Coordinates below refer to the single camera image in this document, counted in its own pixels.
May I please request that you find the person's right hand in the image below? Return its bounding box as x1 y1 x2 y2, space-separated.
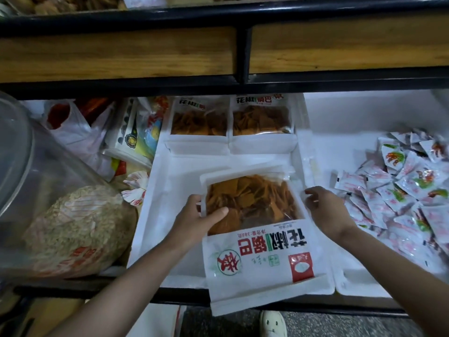
303 186 358 245

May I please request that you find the person's left hand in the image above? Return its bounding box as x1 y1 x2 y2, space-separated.
163 194 230 254

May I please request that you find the pile of white printed packets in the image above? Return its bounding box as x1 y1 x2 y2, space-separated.
333 130 449 274

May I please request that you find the person's left forearm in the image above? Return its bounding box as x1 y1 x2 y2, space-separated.
66 238 204 337

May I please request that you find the person's right white shoe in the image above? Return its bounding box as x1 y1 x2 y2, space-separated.
260 310 289 337

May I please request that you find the white red-edged paper cup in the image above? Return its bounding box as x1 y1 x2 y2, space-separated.
121 188 147 208
123 170 150 191

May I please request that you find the white foam slab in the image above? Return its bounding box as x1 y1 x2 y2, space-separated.
126 301 188 337

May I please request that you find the clear plastic jar with grain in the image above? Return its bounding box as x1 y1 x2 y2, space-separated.
0 91 138 279

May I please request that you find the white plastic bag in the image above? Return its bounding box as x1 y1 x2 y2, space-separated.
24 98 117 181

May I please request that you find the white paper label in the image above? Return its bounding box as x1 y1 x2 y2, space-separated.
123 0 169 8

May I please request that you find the black metal guard rail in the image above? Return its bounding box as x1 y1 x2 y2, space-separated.
0 0 449 100

